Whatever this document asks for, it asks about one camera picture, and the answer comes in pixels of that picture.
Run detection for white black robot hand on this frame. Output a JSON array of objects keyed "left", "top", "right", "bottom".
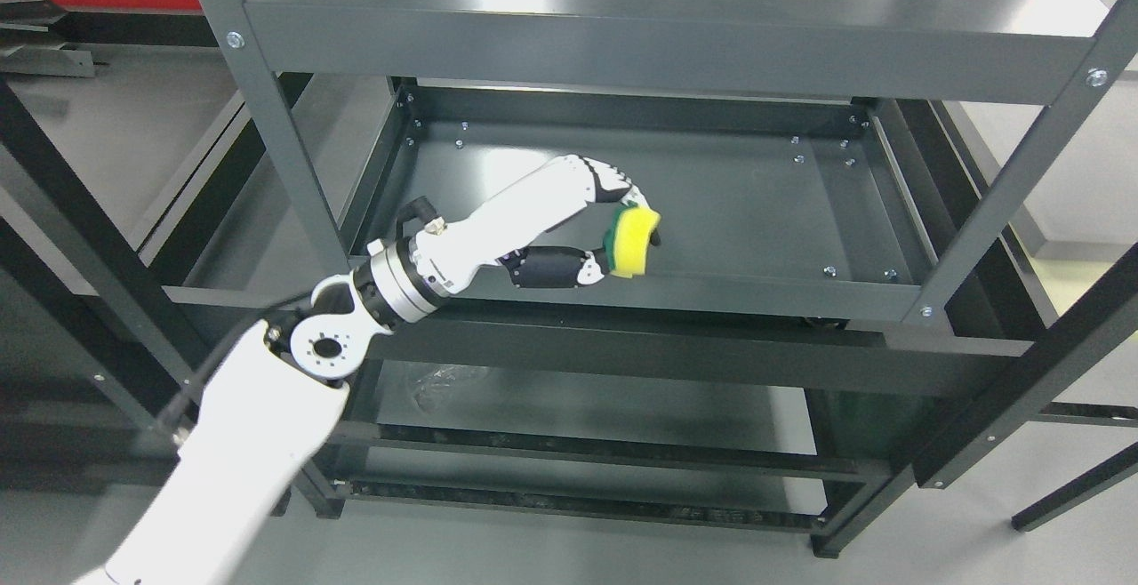
[{"left": 410, "top": 153, "right": 653, "bottom": 294}]

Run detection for green yellow sponge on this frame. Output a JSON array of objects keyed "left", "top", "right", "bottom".
[{"left": 603, "top": 205, "right": 661, "bottom": 278}]

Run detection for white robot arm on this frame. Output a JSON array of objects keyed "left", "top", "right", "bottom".
[{"left": 79, "top": 234, "right": 480, "bottom": 584}]

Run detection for grey metal shelf cart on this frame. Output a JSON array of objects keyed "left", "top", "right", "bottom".
[{"left": 199, "top": 0, "right": 1135, "bottom": 326}]

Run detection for clear plastic bag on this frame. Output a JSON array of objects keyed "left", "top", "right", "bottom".
[{"left": 405, "top": 363, "right": 490, "bottom": 414}]

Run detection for black metal rack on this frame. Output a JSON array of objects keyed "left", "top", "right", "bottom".
[{"left": 0, "top": 0, "right": 1138, "bottom": 559}]

